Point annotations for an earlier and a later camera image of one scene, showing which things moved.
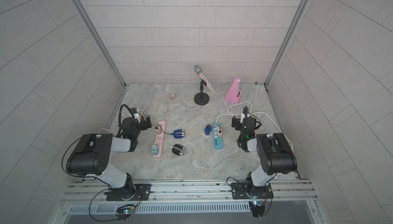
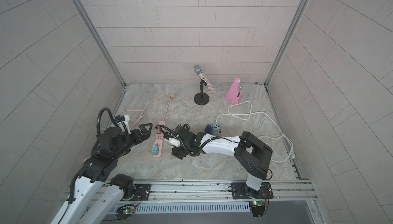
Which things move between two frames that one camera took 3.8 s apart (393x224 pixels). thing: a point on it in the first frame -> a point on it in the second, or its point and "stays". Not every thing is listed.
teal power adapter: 154,150 stays
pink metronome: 234,93 stays
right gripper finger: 236,123 -> 179,152
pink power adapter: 219,135 stays
